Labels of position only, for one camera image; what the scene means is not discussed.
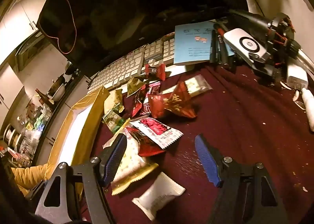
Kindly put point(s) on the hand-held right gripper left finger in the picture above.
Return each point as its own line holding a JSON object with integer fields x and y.
{"x": 114, "y": 159}

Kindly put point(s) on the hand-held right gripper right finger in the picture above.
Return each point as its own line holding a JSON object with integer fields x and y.
{"x": 207, "y": 162}

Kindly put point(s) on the green snack packet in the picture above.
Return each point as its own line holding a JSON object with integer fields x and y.
{"x": 113, "y": 118}

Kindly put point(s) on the gold cardboard box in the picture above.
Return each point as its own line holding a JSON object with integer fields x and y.
{"x": 85, "y": 128}

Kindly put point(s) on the red and white snack packet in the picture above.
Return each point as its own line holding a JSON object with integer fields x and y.
{"x": 157, "y": 129}

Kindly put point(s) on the pale gold snack packet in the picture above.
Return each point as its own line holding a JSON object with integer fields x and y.
{"x": 112, "y": 98}

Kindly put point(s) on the narrow dark red snack packet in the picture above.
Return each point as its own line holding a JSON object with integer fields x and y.
{"x": 138, "y": 102}

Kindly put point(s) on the large red snack packet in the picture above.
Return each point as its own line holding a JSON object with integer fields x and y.
{"x": 171, "y": 103}

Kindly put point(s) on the dark gold snack packet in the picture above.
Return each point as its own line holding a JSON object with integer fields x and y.
{"x": 135, "y": 86}

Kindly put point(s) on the pink and black snack packet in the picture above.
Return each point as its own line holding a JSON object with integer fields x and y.
{"x": 152, "y": 90}

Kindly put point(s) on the dark red tablecloth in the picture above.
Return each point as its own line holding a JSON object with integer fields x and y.
{"x": 245, "y": 128}

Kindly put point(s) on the clear plastic snack packet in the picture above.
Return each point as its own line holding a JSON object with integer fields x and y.
{"x": 198, "y": 84}

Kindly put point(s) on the yellow clothing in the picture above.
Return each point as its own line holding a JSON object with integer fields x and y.
{"x": 27, "y": 173}

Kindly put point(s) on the metal pot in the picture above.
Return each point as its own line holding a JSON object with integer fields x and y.
{"x": 57, "y": 86}

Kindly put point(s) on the cluttered kitchen counter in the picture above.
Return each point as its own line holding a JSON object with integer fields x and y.
{"x": 27, "y": 128}

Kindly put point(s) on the white computer keyboard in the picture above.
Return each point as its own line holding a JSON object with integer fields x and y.
{"x": 127, "y": 66}

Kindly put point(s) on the brown glass bottle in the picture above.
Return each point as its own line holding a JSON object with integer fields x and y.
{"x": 44, "y": 97}

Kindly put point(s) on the small red wrapped candy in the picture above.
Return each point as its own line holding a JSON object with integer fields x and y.
{"x": 155, "y": 71}

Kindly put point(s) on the white tube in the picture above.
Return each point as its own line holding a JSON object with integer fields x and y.
{"x": 308, "y": 108}

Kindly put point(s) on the black pen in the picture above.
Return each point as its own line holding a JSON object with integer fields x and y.
{"x": 213, "y": 47}

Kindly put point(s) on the black marker with red band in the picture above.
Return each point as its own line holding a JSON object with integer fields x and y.
{"x": 223, "y": 47}

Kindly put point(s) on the blue notebook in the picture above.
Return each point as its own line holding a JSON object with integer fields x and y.
{"x": 191, "y": 44}

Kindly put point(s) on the white power adapter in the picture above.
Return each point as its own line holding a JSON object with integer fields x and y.
{"x": 297, "y": 76}

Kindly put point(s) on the black computer monitor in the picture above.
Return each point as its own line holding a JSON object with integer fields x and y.
{"x": 137, "y": 10}

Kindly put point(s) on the white wall cabinets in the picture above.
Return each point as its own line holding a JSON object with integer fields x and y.
{"x": 22, "y": 20}

